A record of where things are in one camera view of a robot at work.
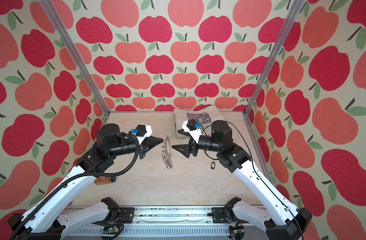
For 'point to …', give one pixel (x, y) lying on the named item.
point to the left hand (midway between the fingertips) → (163, 140)
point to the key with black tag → (213, 165)
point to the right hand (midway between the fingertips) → (181, 136)
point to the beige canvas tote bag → (205, 116)
